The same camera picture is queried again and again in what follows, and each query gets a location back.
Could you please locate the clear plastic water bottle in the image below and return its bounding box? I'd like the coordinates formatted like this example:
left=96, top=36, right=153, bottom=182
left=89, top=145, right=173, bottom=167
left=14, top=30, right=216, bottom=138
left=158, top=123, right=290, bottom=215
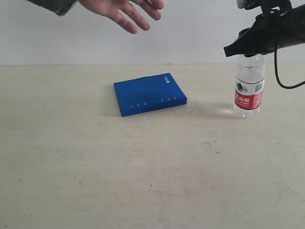
left=234, top=55, right=265, bottom=118

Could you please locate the grey knit sleeve forearm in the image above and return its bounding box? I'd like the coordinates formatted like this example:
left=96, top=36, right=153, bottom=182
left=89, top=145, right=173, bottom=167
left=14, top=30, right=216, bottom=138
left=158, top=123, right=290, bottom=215
left=28, top=0, right=77, bottom=16

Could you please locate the person's open hand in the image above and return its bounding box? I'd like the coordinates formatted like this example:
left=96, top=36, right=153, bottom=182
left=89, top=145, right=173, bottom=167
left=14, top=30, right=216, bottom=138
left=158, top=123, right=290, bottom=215
left=79, top=0, right=164, bottom=34

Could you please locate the blue ring binder notebook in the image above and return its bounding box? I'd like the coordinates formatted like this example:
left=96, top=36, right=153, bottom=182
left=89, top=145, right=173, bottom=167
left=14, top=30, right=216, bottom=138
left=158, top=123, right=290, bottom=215
left=113, top=73, right=187, bottom=116

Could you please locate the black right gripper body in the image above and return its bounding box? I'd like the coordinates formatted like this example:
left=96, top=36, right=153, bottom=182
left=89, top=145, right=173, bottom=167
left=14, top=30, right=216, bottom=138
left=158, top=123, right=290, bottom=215
left=247, top=5, right=305, bottom=54

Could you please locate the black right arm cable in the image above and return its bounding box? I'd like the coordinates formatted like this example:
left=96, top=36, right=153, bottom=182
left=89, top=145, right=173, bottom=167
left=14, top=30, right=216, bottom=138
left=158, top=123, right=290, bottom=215
left=261, top=0, right=305, bottom=90

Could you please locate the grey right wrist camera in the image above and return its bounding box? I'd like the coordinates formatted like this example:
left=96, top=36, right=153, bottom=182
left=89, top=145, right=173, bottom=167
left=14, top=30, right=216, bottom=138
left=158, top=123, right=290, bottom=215
left=236, top=0, right=256, bottom=10

